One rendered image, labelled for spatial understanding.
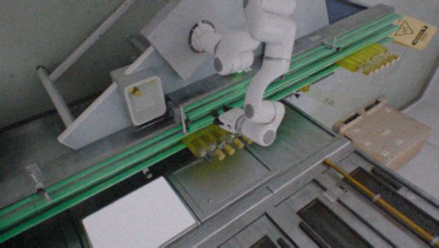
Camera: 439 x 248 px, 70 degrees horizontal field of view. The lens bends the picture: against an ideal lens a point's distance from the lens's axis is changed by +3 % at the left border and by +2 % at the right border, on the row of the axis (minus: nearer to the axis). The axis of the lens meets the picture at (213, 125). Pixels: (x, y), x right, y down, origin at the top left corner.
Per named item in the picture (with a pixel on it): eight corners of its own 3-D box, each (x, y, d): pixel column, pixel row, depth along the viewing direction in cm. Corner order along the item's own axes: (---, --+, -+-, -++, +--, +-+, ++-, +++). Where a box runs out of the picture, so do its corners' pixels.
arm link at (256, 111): (276, 60, 105) (266, 120, 109) (248, 54, 97) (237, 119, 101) (295, 61, 98) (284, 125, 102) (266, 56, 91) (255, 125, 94)
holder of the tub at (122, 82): (129, 125, 156) (136, 133, 151) (115, 79, 137) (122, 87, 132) (160, 111, 163) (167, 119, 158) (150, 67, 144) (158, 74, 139)
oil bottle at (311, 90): (296, 89, 205) (328, 108, 188) (299, 82, 201) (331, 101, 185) (302, 86, 207) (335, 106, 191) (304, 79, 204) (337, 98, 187)
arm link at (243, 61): (231, 56, 141) (255, 71, 132) (208, 63, 134) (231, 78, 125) (234, 36, 136) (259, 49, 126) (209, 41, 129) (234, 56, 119)
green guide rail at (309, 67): (183, 122, 157) (190, 130, 152) (183, 120, 157) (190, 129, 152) (389, 23, 228) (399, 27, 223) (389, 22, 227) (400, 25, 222)
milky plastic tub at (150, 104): (127, 118, 152) (134, 127, 147) (115, 79, 137) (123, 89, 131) (158, 104, 159) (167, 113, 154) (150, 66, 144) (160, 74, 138)
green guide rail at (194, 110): (181, 111, 152) (190, 118, 147) (180, 109, 152) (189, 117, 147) (393, 13, 223) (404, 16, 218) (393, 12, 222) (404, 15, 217)
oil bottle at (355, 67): (328, 61, 209) (366, 79, 192) (331, 53, 205) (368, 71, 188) (334, 58, 211) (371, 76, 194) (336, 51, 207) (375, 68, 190)
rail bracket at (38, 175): (34, 176, 136) (46, 213, 122) (15, 150, 125) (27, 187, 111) (45, 171, 138) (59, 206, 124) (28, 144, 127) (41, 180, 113)
